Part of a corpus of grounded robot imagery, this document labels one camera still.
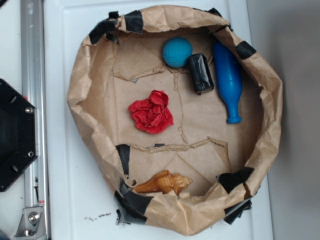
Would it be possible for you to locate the crumpled red paper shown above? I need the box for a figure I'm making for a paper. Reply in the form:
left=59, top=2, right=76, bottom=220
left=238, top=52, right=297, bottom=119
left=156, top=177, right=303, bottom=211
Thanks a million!
left=128, top=90, right=174, bottom=134

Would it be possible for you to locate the aluminium extrusion rail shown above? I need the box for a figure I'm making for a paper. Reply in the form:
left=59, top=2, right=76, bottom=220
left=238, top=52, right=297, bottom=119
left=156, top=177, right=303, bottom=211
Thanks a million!
left=20, top=0, right=51, bottom=240

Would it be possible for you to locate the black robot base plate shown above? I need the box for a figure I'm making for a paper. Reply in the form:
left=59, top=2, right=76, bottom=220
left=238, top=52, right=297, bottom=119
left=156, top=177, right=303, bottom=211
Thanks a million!
left=0, top=79, right=37, bottom=193

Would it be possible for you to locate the metal corner bracket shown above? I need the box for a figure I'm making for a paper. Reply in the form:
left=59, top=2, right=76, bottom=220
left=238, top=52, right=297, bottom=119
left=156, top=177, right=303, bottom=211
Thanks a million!
left=14, top=206, right=47, bottom=240

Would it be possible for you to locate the black taped roll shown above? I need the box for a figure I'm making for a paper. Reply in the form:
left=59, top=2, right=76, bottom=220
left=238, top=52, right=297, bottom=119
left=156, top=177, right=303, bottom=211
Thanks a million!
left=187, top=53, right=215, bottom=95

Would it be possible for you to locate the blue dimpled ball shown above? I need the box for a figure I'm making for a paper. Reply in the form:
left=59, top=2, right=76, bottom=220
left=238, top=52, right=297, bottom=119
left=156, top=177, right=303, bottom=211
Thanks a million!
left=162, top=37, right=193, bottom=68

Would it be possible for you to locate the brown paper tray with tape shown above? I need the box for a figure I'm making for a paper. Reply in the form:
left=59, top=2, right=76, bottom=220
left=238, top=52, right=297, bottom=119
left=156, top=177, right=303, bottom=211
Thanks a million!
left=67, top=5, right=283, bottom=236

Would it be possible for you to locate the blue plastic bowling pin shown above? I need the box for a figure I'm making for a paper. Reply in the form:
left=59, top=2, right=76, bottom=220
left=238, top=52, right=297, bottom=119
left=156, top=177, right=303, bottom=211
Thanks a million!
left=213, top=42, right=242, bottom=124

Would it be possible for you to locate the brown conch seashell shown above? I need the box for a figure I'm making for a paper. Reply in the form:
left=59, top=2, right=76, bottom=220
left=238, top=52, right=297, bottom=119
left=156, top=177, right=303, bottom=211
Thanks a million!
left=133, top=170, right=193, bottom=195

